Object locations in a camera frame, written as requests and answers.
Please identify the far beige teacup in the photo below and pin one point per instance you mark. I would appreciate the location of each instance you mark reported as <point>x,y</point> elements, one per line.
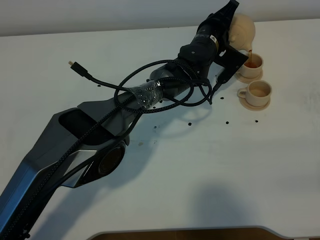
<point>253,67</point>

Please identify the near beige cup saucer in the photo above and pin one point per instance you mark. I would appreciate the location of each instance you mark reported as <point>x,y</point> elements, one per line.
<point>246,105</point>

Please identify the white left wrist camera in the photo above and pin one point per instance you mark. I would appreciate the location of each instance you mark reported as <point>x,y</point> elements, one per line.
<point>217,76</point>

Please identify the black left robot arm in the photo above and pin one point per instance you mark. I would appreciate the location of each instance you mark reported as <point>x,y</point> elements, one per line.
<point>88,142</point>

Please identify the far beige cup saucer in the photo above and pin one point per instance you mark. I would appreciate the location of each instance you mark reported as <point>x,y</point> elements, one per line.
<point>247,80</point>

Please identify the near beige teacup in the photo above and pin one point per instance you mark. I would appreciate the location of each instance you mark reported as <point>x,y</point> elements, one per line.
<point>256,94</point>

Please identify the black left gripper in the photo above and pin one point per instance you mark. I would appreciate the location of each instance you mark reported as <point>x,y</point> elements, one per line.
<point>226,56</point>

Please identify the beige teacup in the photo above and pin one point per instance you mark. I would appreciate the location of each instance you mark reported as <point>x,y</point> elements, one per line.
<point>253,67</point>
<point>256,94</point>

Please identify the beige ceramic teapot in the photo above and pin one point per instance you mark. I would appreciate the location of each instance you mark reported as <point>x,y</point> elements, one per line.
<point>242,32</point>

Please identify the beige cup saucer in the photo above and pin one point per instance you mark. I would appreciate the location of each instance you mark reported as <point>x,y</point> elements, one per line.
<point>247,80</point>
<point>246,105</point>

